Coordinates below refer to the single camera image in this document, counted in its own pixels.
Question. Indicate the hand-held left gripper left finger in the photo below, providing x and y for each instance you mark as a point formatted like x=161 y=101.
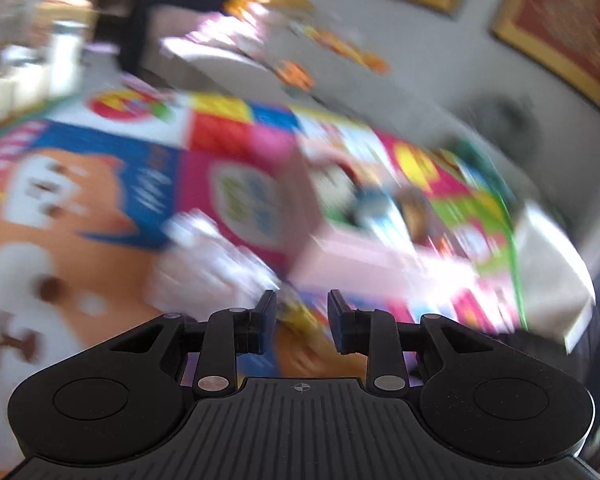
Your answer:
x=267 y=312

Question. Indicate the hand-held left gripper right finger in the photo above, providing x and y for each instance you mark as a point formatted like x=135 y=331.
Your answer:
x=336 y=317

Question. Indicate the pink cardboard box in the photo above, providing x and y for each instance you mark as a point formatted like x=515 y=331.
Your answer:
x=360 y=260

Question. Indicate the white bag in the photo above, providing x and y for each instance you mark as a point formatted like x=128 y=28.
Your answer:
x=210 y=265

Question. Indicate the blue wet wipes packet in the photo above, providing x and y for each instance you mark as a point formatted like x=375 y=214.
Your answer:
x=377 y=207

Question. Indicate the crochet piece with white flowers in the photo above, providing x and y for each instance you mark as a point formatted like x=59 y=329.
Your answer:
x=340 y=187

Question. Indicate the colourful cartoon play mat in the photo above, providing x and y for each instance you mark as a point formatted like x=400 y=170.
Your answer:
x=105 y=185

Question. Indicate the orange round plush toy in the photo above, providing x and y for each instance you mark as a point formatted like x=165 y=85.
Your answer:
x=294 y=74

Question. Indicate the row of yellow duck plushes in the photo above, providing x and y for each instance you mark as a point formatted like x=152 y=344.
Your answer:
x=350 y=50

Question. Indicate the black tank cabinet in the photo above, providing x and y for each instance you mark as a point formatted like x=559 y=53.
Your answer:
x=180 y=15

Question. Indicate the white thermos bottle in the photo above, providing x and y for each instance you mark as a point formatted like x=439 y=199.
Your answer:
x=67 y=57

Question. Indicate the large gold framed red picture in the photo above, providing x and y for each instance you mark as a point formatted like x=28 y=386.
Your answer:
x=565 y=20

